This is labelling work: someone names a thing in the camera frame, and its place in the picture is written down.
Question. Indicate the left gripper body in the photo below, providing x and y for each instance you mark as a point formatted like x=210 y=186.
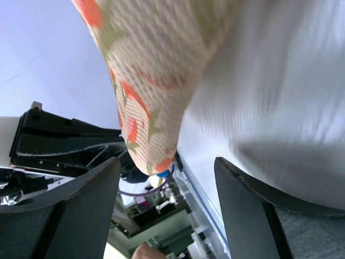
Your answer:
x=47 y=143

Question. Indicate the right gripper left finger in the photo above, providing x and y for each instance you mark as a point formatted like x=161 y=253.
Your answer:
x=69 y=221

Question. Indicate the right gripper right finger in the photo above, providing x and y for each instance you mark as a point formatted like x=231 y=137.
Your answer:
x=261 y=221

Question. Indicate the floral pink laundry bag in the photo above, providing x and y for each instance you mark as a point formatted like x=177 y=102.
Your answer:
x=156 y=53

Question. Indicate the aluminium front rail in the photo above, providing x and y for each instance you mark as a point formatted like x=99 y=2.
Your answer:
x=208 y=236

